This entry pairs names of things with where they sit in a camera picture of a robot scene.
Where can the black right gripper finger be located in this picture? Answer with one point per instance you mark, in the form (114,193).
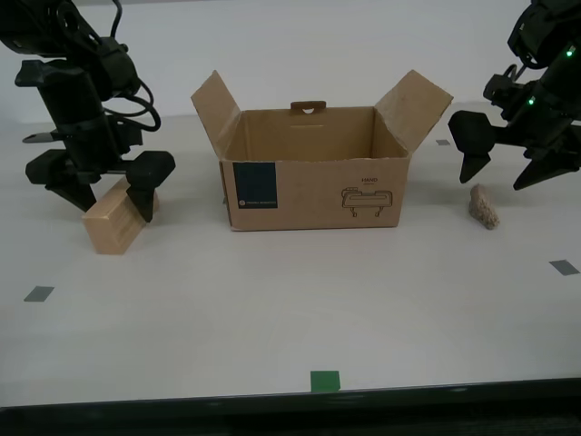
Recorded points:
(549,168)
(472,134)

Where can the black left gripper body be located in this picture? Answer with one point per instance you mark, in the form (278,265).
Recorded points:
(79,122)

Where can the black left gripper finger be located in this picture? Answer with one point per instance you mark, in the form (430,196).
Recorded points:
(147,172)
(54,170)

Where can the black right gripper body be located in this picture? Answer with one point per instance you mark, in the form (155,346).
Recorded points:
(554,122)

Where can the light wooden block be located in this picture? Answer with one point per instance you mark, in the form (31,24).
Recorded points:
(111,227)

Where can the speckled pinkish granite rock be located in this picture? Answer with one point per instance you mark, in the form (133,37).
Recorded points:
(483,209)

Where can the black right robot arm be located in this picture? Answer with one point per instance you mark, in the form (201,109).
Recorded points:
(544,27)

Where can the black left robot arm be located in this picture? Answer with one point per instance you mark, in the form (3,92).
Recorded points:
(41,25)

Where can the open brown cardboard box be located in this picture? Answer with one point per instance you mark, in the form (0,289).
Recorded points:
(313,195)

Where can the grey tape square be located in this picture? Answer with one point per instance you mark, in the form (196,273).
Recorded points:
(566,267)
(442,142)
(39,294)

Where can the green tape square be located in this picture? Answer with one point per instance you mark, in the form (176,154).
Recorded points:
(325,381)

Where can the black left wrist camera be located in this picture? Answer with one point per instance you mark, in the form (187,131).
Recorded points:
(130,135)

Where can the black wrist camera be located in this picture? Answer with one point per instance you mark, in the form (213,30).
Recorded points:
(130,135)
(497,91)

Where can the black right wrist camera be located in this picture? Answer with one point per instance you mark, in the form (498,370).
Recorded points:
(497,91)

